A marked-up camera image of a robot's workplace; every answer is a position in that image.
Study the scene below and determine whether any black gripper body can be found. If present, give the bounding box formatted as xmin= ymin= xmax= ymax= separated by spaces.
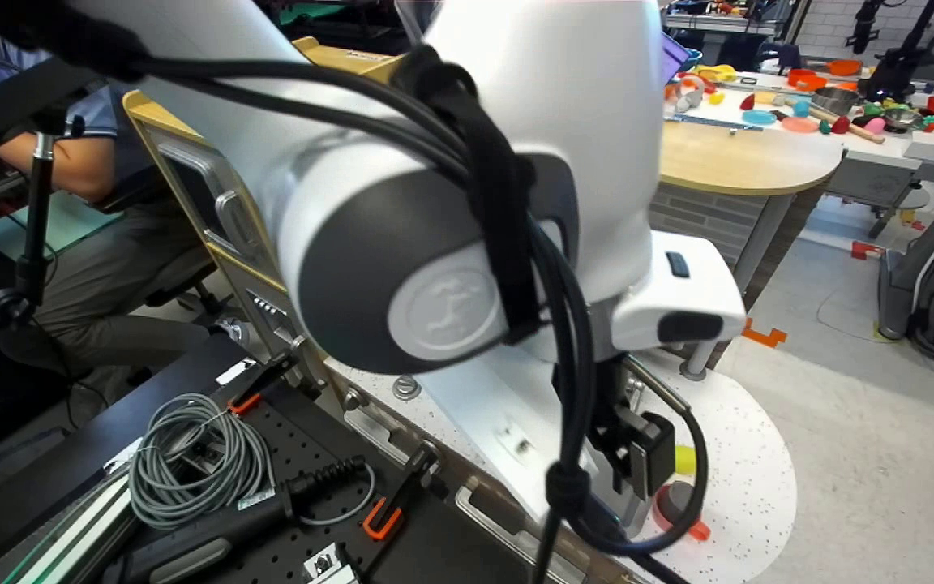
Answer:
xmin=586 ymin=361 xmax=644 ymax=480

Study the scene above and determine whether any person's bare forearm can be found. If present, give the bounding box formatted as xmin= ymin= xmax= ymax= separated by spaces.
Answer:
xmin=0 ymin=128 xmax=140 ymax=209

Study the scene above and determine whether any silver round front knob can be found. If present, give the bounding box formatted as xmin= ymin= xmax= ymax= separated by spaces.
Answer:
xmin=388 ymin=370 xmax=423 ymax=404

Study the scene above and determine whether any round wooden table top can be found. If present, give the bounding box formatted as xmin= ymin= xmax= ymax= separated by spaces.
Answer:
xmin=655 ymin=115 xmax=848 ymax=201

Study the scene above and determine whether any orange toy bowl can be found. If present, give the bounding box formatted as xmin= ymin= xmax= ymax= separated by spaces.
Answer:
xmin=783 ymin=68 xmax=829 ymax=98

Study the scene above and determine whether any white table with toys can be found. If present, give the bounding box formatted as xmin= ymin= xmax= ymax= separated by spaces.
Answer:
xmin=657 ymin=59 xmax=934 ymax=183

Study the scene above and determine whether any seated person in blue shirt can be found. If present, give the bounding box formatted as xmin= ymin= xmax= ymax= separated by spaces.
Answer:
xmin=0 ymin=12 xmax=219 ymax=425

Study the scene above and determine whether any wooden toy kitchen hutch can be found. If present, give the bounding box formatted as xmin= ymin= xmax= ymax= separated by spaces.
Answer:
xmin=119 ymin=37 xmax=406 ymax=327

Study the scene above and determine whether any white and grey bar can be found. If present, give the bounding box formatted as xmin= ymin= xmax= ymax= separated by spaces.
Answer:
xmin=0 ymin=470 xmax=135 ymax=584

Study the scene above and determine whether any teal desk mat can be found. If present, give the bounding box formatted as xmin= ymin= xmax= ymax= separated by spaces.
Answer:
xmin=0 ymin=191 xmax=124 ymax=265

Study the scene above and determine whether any black tripod pole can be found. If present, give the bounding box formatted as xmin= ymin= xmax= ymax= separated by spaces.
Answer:
xmin=0 ymin=128 xmax=58 ymax=336

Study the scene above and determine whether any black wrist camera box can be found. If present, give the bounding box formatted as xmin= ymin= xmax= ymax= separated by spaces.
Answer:
xmin=626 ymin=408 xmax=679 ymax=503

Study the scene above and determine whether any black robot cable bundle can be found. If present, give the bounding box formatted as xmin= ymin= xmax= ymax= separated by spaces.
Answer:
xmin=0 ymin=41 xmax=712 ymax=584

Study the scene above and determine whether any black clamp with orange handle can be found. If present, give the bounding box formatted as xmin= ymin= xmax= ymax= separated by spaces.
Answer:
xmin=359 ymin=443 xmax=440 ymax=546
xmin=219 ymin=352 xmax=299 ymax=421

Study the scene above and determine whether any black cylindrical tool handle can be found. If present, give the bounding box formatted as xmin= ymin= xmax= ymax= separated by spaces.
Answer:
xmin=108 ymin=457 xmax=375 ymax=584

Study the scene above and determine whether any grey coiled cable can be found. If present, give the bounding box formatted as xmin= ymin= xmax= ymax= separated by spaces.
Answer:
xmin=125 ymin=394 xmax=279 ymax=532

